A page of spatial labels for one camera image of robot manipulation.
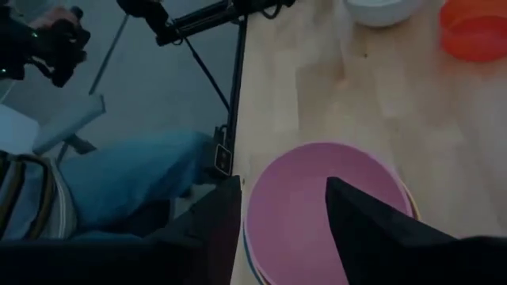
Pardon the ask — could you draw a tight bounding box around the black metal table frame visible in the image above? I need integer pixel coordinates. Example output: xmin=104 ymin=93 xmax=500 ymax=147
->
xmin=225 ymin=15 xmax=250 ymax=178

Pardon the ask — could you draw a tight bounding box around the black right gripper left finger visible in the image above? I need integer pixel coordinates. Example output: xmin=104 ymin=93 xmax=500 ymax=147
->
xmin=0 ymin=175 xmax=243 ymax=285

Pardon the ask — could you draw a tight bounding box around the thin black cable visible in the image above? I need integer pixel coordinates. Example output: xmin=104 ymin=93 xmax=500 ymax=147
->
xmin=183 ymin=37 xmax=231 ymax=113

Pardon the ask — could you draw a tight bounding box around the person's hand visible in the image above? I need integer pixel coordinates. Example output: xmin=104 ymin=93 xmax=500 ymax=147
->
xmin=28 ymin=6 xmax=82 ymax=31

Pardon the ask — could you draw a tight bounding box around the orange plastic bowl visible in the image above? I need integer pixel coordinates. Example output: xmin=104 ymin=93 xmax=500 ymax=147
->
xmin=438 ymin=0 xmax=507 ymax=63

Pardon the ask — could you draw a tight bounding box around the black leader arm handle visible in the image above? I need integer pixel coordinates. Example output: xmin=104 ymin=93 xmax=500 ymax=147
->
xmin=0 ymin=6 xmax=92 ymax=89

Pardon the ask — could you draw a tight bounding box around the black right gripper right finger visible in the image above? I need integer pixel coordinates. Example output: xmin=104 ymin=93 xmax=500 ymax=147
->
xmin=325 ymin=176 xmax=507 ymax=285

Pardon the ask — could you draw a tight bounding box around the striped cloth bag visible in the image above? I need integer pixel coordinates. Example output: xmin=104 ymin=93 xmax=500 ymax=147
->
xmin=0 ymin=151 xmax=78 ymax=241

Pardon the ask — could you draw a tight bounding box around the person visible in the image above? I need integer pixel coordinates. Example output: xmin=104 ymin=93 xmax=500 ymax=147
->
xmin=58 ymin=129 xmax=223 ymax=239

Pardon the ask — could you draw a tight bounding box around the small black switch box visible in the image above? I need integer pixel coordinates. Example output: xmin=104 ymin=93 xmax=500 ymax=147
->
xmin=213 ymin=142 xmax=233 ymax=177

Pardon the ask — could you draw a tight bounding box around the white flat board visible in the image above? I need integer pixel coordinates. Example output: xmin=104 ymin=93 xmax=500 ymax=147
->
xmin=31 ymin=93 xmax=107 ymax=156

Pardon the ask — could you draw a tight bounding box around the white plastic bowl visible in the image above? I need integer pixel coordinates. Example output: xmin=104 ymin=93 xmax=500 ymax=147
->
xmin=343 ymin=0 xmax=425 ymax=28

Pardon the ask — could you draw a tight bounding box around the pink plastic bowl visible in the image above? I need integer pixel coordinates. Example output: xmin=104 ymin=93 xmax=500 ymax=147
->
xmin=243 ymin=141 xmax=415 ymax=285

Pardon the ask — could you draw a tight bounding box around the grey metal rod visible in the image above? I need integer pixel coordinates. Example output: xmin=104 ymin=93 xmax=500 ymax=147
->
xmin=88 ymin=14 xmax=131 ymax=97

